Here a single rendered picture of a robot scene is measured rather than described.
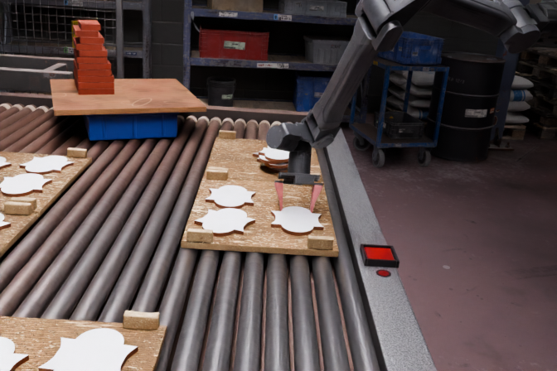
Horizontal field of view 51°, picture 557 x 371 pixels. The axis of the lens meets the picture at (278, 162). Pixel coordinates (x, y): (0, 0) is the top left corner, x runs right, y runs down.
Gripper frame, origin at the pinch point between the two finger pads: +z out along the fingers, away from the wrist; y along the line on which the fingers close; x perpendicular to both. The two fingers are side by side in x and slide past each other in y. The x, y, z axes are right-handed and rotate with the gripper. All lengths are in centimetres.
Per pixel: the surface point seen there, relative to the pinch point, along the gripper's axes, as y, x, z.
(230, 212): -16.1, -3.4, 1.7
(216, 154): -25, 40, -17
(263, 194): -8.4, 11.5, -3.9
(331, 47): 46, 405, -166
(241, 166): -15.8, 30.8, -12.4
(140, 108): -52, 48, -31
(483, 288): 110, 159, 32
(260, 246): -8.3, -16.6, 8.7
